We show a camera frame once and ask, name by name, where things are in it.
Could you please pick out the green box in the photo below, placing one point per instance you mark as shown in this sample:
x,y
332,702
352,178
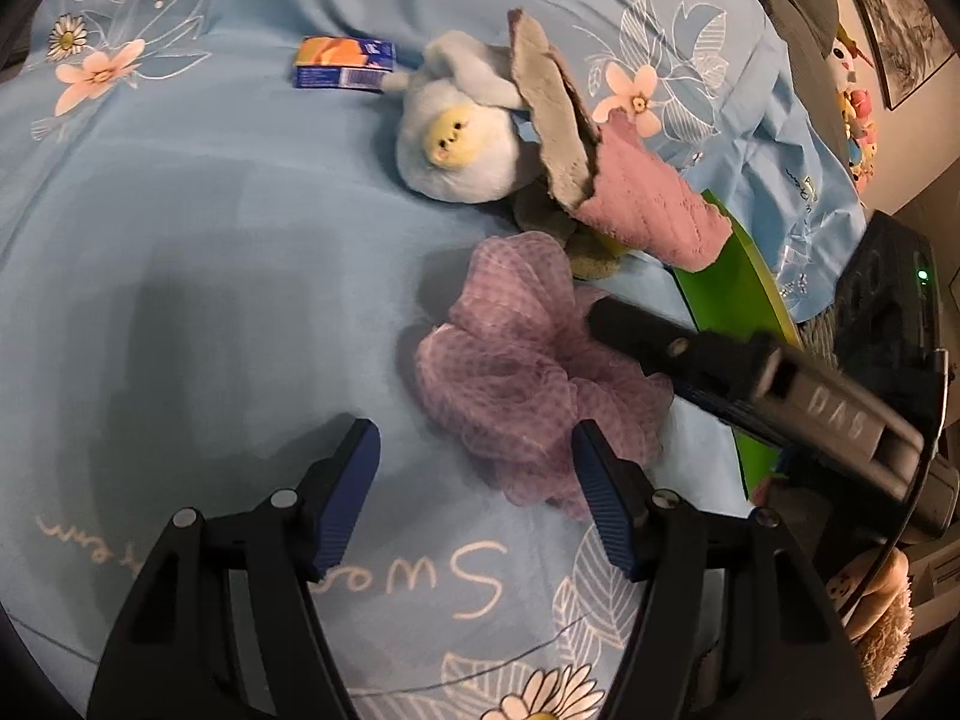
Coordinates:
x,y
739,292

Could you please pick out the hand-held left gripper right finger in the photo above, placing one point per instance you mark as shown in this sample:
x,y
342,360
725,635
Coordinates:
x,y
607,510

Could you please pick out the beige plush toy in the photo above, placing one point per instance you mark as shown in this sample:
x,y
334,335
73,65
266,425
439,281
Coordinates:
x,y
874,615

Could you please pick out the colourful plush toys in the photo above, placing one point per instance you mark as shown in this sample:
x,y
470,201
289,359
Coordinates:
x,y
855,112

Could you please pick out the person's right hand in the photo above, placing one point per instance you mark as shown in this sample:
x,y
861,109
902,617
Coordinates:
x,y
763,495

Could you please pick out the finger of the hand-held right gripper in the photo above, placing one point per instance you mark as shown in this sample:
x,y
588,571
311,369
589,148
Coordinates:
x,y
739,412
652,341

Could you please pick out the purple mesh bath pouf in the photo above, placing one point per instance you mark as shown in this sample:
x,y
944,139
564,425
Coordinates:
x,y
510,360

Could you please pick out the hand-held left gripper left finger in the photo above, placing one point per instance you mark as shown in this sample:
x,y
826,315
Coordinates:
x,y
349,495

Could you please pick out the small orange and blue box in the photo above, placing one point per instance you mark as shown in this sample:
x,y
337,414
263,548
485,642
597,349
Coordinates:
x,y
341,64

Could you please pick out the white plush toy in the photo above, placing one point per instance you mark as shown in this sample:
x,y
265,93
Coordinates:
x,y
450,157

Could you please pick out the blue floral bedsheet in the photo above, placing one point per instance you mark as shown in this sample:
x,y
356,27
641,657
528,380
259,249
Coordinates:
x,y
225,202

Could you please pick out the grey and pink towel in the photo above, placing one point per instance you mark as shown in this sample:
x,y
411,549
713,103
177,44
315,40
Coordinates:
x,y
645,195

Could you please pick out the framed wall picture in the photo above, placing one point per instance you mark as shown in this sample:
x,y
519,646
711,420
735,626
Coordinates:
x,y
911,30

